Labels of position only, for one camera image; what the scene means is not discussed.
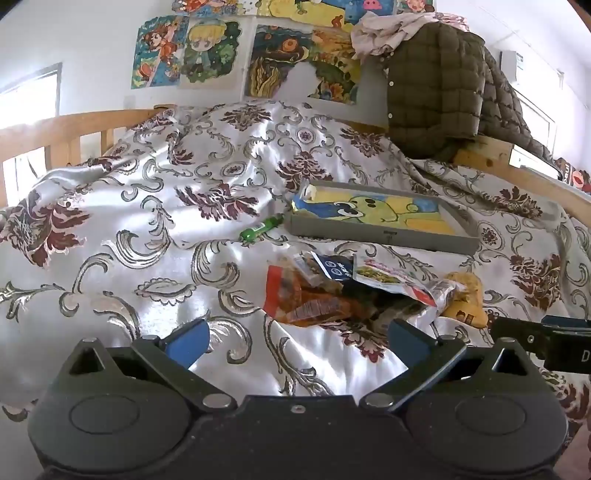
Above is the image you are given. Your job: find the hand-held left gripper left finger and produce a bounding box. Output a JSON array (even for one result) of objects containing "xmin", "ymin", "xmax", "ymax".
[{"xmin": 69, "ymin": 319, "xmax": 237, "ymax": 413}]

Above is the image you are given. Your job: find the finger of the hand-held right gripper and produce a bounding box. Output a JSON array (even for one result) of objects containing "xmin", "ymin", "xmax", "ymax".
[{"xmin": 489, "ymin": 316, "xmax": 548, "ymax": 358}]

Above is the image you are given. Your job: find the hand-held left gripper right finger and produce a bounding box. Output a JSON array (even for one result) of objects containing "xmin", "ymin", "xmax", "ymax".
[{"xmin": 360, "ymin": 319, "xmax": 532, "ymax": 413}]

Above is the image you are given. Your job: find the yellow snack packet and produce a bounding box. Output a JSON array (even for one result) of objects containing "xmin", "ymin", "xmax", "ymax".
[{"xmin": 441, "ymin": 271, "xmax": 491, "ymax": 329}]

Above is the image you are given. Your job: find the white red snack packet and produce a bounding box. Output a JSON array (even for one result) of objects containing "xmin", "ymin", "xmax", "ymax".
[{"xmin": 353, "ymin": 257, "xmax": 457, "ymax": 309}]

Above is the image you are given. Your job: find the dark blue snack packet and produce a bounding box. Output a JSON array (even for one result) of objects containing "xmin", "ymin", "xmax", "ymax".
[{"xmin": 311, "ymin": 251, "xmax": 357, "ymax": 283}]

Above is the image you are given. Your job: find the grey tray with cartoon print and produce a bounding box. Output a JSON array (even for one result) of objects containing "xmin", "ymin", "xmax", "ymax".
[{"xmin": 284, "ymin": 181, "xmax": 481, "ymax": 256}]

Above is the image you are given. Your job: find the orange snack packet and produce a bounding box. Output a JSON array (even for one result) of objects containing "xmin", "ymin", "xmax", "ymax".
[{"xmin": 263, "ymin": 264, "xmax": 372, "ymax": 328}]

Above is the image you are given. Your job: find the clear nut snack packet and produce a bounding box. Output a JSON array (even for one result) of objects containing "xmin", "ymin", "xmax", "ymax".
[{"xmin": 293, "ymin": 253, "xmax": 342, "ymax": 292}]

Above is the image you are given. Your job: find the green tube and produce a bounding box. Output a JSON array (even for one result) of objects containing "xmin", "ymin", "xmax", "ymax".
[{"xmin": 239, "ymin": 215, "xmax": 284, "ymax": 243}]

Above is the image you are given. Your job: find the floral bedspread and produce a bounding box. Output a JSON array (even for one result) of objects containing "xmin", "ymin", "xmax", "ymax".
[{"xmin": 0, "ymin": 99, "xmax": 591, "ymax": 462}]

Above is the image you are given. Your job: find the printed bag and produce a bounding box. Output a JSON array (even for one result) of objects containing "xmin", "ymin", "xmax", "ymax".
[{"xmin": 555, "ymin": 157, "xmax": 591, "ymax": 195}]

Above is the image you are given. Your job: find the white board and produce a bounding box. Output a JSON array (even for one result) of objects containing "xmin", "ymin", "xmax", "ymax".
[{"xmin": 508, "ymin": 145, "xmax": 566, "ymax": 182}]

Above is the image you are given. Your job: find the clear plastic wrap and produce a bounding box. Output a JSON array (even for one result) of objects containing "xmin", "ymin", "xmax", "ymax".
[{"xmin": 292, "ymin": 185, "xmax": 320, "ymax": 214}]

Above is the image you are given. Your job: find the white door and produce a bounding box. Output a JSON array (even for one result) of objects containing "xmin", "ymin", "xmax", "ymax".
[{"xmin": 512, "ymin": 88, "xmax": 558, "ymax": 145}]

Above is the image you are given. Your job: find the olive quilted jacket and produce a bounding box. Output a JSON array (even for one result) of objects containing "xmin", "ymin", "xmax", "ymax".
[{"xmin": 385, "ymin": 21, "xmax": 563, "ymax": 172}]

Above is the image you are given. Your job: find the white air conditioner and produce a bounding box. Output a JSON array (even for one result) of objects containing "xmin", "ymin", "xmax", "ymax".
[{"xmin": 500, "ymin": 50, "xmax": 526, "ymax": 85}]

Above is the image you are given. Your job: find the window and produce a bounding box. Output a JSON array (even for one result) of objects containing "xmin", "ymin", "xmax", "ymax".
[{"xmin": 0, "ymin": 62, "xmax": 63, "ymax": 204}]

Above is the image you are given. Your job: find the pink cloth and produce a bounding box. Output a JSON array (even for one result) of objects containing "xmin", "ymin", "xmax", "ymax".
[{"xmin": 351, "ymin": 11, "xmax": 468, "ymax": 60}]

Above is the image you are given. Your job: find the wooden bed frame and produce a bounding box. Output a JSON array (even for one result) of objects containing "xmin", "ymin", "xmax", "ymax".
[{"xmin": 0, "ymin": 105, "xmax": 591, "ymax": 222}]

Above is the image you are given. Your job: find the anime characters wall poster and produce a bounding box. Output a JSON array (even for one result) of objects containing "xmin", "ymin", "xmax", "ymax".
[{"xmin": 130, "ymin": 14, "xmax": 245, "ymax": 92}]

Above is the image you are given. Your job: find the yellow orange painted wall poster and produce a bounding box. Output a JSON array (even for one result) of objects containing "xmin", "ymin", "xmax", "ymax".
[{"xmin": 244, "ymin": 24, "xmax": 362, "ymax": 106}]

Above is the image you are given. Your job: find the red cartoon wall poster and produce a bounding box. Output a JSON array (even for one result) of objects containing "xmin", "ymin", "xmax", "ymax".
[{"xmin": 171, "ymin": 0, "xmax": 256, "ymax": 17}]

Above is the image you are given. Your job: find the yellow blue cartoon wall poster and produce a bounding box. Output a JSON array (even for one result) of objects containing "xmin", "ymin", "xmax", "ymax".
[{"xmin": 256, "ymin": 0, "xmax": 399, "ymax": 29}]

